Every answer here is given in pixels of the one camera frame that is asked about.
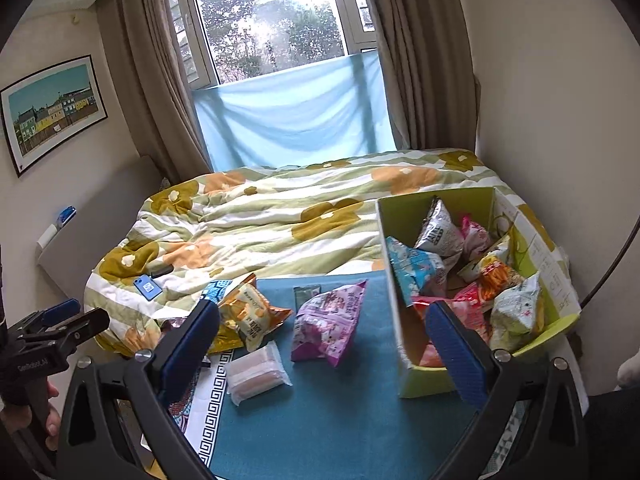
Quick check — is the clear pink wafer pack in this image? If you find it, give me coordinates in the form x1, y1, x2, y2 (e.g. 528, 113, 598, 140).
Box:
224, 340, 294, 407

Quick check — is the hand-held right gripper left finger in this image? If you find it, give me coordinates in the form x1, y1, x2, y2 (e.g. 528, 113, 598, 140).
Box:
57, 298, 222, 480

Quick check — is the teal patterned table mat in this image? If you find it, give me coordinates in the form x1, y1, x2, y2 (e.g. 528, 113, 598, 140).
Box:
165, 270, 531, 480

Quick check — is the dark purple snack bag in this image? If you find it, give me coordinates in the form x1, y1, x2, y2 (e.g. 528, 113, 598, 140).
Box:
157, 316, 194, 334

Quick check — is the floral striped duvet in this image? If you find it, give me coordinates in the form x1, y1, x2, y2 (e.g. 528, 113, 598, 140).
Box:
84, 147, 571, 356

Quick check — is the grey padded headboard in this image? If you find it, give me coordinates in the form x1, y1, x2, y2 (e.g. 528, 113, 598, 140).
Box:
35, 155, 168, 306

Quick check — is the blue phone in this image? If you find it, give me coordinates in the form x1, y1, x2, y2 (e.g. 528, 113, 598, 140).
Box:
134, 275, 162, 302

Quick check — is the pile of snack packets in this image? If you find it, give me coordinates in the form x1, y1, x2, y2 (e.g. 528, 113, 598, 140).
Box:
385, 197, 546, 368

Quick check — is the framed wall poster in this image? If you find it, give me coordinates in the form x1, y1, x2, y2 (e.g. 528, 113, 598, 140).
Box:
0, 54, 108, 178

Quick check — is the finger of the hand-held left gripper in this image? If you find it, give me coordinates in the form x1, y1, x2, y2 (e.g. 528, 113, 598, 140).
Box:
7, 299, 81, 338
22, 308, 110, 361

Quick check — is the white small device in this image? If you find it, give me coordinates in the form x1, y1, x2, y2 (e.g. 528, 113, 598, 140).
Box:
36, 224, 64, 252

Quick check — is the window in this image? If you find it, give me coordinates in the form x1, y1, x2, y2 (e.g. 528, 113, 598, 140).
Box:
162, 0, 381, 89

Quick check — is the white rounded object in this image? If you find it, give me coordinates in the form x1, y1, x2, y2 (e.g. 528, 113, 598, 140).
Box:
617, 352, 640, 391

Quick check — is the brown curtain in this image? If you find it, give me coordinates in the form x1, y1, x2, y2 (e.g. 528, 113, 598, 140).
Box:
367, 0, 481, 154
97, 0, 221, 186

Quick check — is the person's left hand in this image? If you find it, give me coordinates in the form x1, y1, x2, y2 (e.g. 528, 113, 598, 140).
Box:
44, 381, 62, 437

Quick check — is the blue snack bag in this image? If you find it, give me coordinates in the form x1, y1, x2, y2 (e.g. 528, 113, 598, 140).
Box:
200, 280, 236, 304

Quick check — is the light blue window cloth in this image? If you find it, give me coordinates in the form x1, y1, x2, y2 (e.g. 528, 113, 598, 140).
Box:
192, 50, 396, 173

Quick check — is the green cardboard box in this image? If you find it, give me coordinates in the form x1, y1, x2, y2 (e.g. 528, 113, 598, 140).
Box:
376, 187, 582, 400

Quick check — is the black curved rod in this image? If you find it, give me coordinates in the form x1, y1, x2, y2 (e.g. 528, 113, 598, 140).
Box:
580, 215, 640, 311

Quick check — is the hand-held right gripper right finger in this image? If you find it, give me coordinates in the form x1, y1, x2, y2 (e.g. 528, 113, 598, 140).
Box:
425, 300, 589, 480

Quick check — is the dark green small sachet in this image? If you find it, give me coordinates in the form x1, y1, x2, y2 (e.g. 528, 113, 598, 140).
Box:
292, 285, 322, 316

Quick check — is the dark clothing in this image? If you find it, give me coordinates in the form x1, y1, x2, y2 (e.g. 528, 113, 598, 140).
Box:
585, 390, 640, 480

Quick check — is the orange snack bag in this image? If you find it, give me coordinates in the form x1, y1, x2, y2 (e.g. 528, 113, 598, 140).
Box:
207, 274, 294, 356

